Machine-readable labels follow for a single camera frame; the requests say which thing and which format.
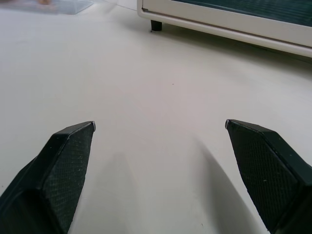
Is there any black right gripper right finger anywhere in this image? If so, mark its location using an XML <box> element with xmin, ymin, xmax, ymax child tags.
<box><xmin>225</xmin><ymin>119</ymin><xmax>312</xmax><ymax>234</ymax></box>

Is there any clear plastic tray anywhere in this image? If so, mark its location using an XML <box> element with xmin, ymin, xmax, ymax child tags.
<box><xmin>0</xmin><ymin>0</ymin><xmax>95</xmax><ymax>16</ymax></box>

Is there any cream toaster oven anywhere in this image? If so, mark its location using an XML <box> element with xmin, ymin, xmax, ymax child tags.
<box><xmin>136</xmin><ymin>0</ymin><xmax>312</xmax><ymax>58</ymax></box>

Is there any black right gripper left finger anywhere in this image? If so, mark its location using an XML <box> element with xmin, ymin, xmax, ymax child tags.
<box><xmin>0</xmin><ymin>120</ymin><xmax>96</xmax><ymax>234</ymax></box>

